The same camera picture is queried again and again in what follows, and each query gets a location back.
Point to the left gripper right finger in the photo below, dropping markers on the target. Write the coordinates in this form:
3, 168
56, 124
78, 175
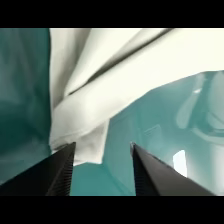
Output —
156, 178

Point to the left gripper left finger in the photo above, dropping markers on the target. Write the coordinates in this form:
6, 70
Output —
50, 175

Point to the white T-shirt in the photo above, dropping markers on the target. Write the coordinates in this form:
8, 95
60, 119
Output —
133, 66

